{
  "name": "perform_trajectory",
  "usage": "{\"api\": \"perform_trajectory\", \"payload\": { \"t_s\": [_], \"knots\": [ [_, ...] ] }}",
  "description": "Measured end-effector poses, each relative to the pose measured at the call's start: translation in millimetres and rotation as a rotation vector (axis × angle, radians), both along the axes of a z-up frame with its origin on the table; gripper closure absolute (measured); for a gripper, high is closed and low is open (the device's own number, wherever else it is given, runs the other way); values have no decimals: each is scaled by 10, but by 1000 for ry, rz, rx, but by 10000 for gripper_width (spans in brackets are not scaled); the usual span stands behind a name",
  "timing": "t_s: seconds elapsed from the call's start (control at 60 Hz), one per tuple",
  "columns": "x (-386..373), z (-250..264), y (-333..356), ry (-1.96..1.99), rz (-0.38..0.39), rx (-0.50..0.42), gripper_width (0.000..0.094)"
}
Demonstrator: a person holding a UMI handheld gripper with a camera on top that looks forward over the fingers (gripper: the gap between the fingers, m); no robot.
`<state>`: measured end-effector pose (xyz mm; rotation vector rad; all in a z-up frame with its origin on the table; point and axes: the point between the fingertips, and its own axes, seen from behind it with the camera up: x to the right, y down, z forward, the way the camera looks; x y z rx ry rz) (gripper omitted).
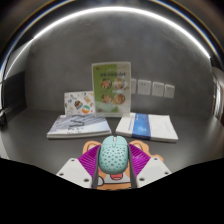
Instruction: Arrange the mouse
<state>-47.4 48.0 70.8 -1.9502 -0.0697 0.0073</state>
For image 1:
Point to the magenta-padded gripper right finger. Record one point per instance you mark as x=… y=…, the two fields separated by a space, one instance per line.
x=145 y=165

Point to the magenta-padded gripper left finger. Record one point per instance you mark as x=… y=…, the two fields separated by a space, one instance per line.
x=82 y=166

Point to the mint green computer mouse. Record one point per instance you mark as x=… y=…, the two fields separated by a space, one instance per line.
x=113 y=155

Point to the orange corgi-shaped mouse pad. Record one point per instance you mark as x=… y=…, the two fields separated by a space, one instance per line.
x=113 y=181

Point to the white book with blue stripe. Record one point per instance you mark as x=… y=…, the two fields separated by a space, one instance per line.
x=148 y=126

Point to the grey patterned book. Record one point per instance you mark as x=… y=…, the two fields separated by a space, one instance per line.
x=78 y=126

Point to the white sticker card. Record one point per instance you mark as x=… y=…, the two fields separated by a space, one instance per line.
x=79 y=103

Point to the green menu sign stand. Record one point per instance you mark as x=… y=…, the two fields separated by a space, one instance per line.
x=111 y=88

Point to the white wall socket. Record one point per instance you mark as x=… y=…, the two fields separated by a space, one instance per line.
x=144 y=87
x=157 y=89
x=169 y=91

